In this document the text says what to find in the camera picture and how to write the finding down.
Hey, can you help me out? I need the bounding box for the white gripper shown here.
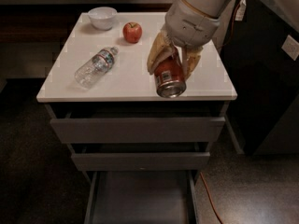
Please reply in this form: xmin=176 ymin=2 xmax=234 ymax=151
xmin=147 ymin=0 xmax=220 ymax=79

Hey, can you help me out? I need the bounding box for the red coke can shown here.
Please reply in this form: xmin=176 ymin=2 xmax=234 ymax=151
xmin=154 ymin=49 xmax=186 ymax=98

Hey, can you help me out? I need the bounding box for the grey bottom drawer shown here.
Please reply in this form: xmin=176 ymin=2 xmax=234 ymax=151
xmin=84 ymin=171 xmax=199 ymax=224

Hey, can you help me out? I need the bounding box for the grey drawer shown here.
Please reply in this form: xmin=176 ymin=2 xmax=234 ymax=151
xmin=44 ymin=101 xmax=231 ymax=145
xmin=84 ymin=171 xmax=199 ymax=224
xmin=71 ymin=143 xmax=210 ymax=171

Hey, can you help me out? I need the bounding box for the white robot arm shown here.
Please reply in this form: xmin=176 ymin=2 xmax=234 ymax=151
xmin=147 ymin=0 xmax=299 ymax=77

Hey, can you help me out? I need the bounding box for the grey top drawer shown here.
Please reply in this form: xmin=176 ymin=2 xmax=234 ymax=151
xmin=44 ymin=101 xmax=231 ymax=145

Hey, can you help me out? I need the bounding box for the white cabinet counter top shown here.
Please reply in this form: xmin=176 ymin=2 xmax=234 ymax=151
xmin=36 ymin=12 xmax=237 ymax=103

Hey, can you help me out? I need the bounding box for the grey middle drawer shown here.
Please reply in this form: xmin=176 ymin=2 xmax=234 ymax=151
xmin=71 ymin=143 xmax=210 ymax=171

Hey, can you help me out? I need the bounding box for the red apple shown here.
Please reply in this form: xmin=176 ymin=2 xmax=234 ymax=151
xmin=122 ymin=22 xmax=143 ymax=43

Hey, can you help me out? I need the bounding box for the white paper tag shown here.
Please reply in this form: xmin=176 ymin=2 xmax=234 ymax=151
xmin=235 ymin=0 xmax=247 ymax=21

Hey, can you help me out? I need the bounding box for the white bowl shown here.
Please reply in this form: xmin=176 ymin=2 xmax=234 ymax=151
xmin=88 ymin=7 xmax=117 ymax=31

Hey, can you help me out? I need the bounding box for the clear plastic water bottle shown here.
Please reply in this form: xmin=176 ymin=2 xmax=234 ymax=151
xmin=74 ymin=47 xmax=119 ymax=89

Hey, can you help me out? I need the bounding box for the black cabinet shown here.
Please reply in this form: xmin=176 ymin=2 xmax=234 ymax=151
xmin=221 ymin=0 xmax=299 ymax=155

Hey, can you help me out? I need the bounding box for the dark wooden bench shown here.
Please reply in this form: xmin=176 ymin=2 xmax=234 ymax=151
xmin=0 ymin=3 xmax=173 ymax=45

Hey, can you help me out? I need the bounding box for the orange extension cable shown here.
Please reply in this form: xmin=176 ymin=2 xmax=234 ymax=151
xmin=199 ymin=0 xmax=269 ymax=224

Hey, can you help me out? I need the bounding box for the white wall outlet plate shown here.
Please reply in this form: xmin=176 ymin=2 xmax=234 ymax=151
xmin=281 ymin=35 xmax=299 ymax=61

